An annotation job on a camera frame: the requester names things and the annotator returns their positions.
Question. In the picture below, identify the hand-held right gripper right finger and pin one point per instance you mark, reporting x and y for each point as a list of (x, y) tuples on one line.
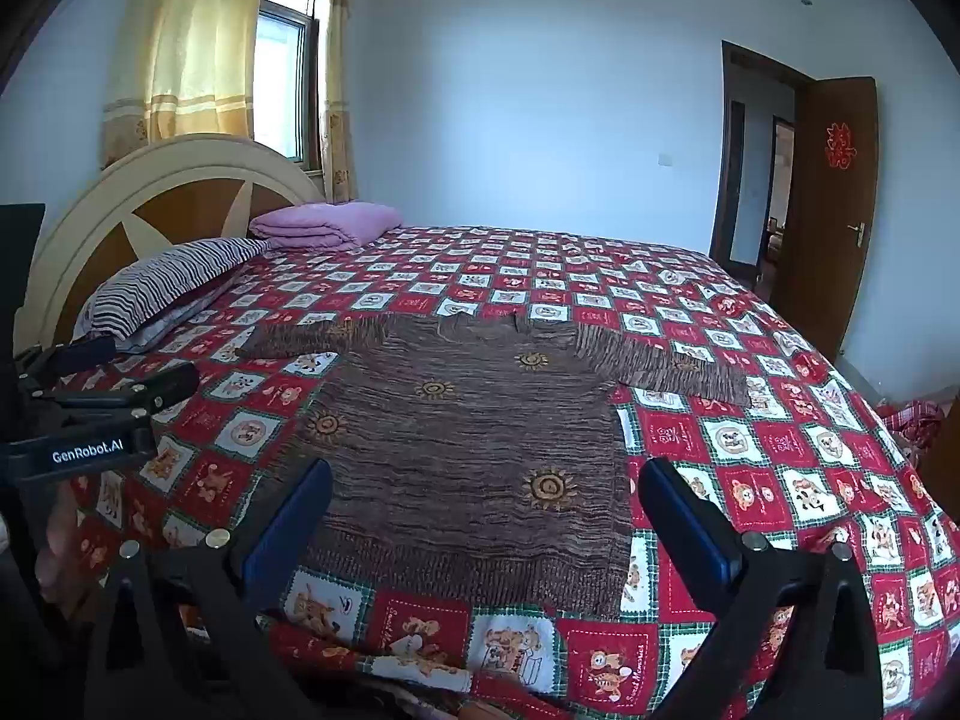
[(686, 514)]

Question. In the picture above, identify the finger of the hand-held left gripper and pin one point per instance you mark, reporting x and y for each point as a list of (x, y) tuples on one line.
[(75, 356), (150, 388)]

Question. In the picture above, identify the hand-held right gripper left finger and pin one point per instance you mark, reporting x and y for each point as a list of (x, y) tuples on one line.
[(294, 517)]

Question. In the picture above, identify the brown knitted sweater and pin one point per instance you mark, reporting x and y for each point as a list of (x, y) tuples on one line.
[(465, 450)]

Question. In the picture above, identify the person's left hand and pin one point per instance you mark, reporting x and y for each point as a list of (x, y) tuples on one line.
[(60, 547)]

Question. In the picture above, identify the red bear-print bedspread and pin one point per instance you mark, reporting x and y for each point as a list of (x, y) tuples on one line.
[(750, 480)]

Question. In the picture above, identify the striped pillow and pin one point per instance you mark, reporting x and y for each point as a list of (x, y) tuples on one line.
[(165, 277)]

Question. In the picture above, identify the cream and wood headboard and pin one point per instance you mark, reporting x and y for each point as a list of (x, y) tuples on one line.
[(187, 165)]

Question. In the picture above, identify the red cloth pile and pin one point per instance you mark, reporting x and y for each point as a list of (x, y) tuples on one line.
[(911, 427)]

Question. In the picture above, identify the folded pink blanket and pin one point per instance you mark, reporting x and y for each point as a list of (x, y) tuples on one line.
[(330, 223)]

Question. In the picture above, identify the brown wooden door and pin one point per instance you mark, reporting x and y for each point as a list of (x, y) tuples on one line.
[(821, 240)]

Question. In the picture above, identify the wide yellow curtain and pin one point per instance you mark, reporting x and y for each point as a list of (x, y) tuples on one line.
[(187, 45)]

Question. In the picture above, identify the narrow yellow curtain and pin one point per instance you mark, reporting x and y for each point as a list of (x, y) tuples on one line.
[(337, 90)]

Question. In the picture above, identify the window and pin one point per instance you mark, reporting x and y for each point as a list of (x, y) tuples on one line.
[(289, 52)]

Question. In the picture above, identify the red paper door decoration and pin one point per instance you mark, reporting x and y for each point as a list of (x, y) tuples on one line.
[(838, 144)]

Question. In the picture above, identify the dark wooden door frame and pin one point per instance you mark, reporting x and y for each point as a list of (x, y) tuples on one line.
[(799, 82)]

